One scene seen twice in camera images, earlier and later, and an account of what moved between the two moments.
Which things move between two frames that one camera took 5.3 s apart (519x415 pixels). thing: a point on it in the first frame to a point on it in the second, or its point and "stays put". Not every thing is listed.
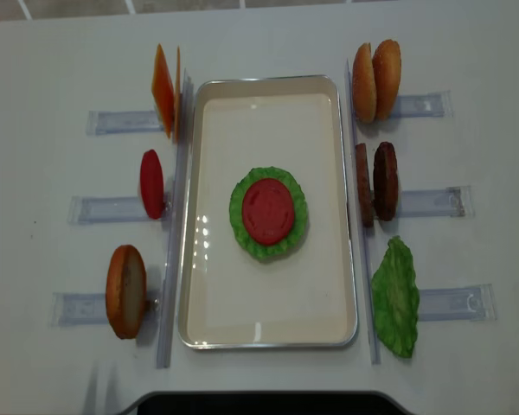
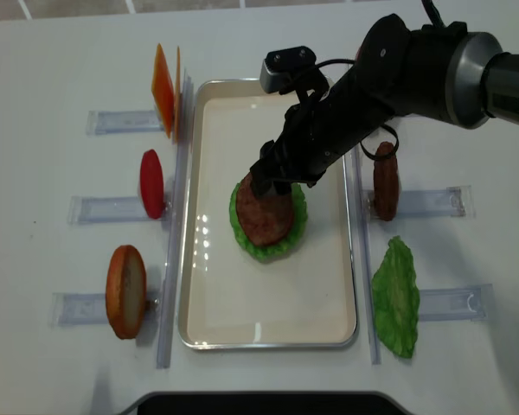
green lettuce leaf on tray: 292,240 stays put
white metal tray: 229,297 stays put
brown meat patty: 364,186 to 264,220
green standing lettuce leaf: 395,297 stays put
